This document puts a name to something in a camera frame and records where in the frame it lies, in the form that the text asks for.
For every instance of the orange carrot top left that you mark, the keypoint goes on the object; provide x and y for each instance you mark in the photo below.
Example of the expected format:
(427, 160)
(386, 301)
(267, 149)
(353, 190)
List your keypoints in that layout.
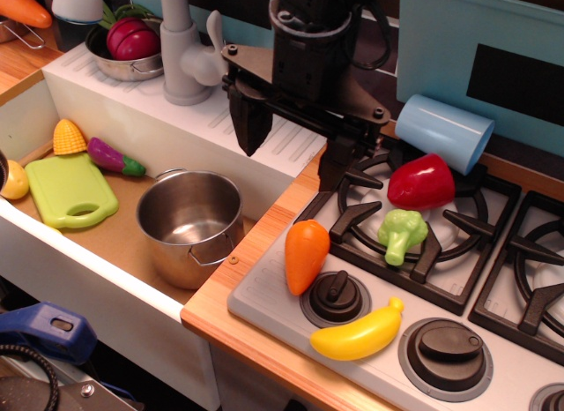
(27, 12)

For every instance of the light blue plastic cup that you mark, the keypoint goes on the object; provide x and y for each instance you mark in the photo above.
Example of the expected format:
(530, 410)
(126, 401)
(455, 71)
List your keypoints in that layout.
(458, 136)

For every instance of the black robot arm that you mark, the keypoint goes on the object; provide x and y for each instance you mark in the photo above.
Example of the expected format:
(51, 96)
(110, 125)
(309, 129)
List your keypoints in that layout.
(328, 13)

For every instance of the black stove knob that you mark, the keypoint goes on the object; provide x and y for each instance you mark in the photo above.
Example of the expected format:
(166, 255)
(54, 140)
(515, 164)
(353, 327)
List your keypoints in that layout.
(445, 359)
(548, 397)
(335, 298)

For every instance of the yellow toy potato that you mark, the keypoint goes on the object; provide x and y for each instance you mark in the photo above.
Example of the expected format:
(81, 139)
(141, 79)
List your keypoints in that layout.
(17, 185)

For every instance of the grey toy faucet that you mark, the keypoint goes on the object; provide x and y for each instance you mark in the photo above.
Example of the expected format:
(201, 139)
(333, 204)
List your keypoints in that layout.
(191, 69)

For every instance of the red toy radish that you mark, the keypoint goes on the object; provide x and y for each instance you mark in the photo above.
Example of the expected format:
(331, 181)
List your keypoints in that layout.
(132, 39)

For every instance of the green toy cutting board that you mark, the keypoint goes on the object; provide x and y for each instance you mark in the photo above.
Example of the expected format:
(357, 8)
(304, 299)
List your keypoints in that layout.
(69, 191)

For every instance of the left black stove grate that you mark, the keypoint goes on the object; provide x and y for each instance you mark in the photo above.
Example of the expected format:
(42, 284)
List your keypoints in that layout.
(445, 268)

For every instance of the red toy bell pepper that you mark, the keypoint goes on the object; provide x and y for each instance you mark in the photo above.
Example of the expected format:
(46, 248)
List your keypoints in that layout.
(422, 184)

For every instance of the yellow toy corn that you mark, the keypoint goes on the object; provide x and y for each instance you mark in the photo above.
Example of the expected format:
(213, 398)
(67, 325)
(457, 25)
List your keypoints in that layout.
(68, 138)

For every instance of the white cup top left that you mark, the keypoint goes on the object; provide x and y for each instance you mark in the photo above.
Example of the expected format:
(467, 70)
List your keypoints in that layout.
(79, 12)

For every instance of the small steel bowl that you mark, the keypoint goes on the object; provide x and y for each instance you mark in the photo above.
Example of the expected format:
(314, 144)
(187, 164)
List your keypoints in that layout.
(133, 70)

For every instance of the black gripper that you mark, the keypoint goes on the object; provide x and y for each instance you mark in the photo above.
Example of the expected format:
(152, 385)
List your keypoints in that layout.
(308, 78)

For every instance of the steel strainer top left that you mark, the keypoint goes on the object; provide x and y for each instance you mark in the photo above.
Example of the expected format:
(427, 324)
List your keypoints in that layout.
(14, 31)

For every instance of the orange toy carrot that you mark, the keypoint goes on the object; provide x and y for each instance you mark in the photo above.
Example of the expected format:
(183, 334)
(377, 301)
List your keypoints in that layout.
(307, 246)

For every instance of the green toy broccoli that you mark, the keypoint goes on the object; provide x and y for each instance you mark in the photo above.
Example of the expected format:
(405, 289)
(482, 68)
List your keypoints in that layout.
(400, 231)

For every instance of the purple toy eggplant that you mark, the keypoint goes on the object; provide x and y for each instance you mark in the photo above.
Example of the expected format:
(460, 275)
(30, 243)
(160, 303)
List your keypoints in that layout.
(105, 156)

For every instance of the black stove grate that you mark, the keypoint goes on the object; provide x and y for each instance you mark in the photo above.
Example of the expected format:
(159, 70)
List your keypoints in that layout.
(521, 303)
(445, 268)

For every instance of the right black stove knob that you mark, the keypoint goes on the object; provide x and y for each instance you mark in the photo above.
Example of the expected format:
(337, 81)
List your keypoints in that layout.
(548, 397)

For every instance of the white toy sink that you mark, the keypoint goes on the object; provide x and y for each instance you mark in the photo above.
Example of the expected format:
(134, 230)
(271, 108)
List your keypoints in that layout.
(103, 272)

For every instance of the middle black stove knob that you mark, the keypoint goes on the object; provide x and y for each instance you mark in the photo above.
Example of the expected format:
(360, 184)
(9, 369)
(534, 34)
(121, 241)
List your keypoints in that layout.
(445, 359)

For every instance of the grey stove top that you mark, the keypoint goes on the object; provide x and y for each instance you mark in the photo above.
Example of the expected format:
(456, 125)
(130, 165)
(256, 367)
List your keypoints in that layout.
(264, 300)

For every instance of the left black stove knob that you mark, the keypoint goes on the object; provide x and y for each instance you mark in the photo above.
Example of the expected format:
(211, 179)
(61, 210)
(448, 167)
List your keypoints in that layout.
(335, 298)

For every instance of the yellow toy banana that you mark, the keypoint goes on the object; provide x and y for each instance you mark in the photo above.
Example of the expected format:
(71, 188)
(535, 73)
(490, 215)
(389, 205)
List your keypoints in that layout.
(361, 338)

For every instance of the right black stove grate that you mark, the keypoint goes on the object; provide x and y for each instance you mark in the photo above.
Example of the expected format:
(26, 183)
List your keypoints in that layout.
(521, 303)

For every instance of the blue clamp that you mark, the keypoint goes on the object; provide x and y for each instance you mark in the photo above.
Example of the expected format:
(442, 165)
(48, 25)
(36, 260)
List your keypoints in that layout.
(51, 330)

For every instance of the steel pot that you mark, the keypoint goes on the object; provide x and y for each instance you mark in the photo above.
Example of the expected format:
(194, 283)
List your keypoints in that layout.
(192, 221)

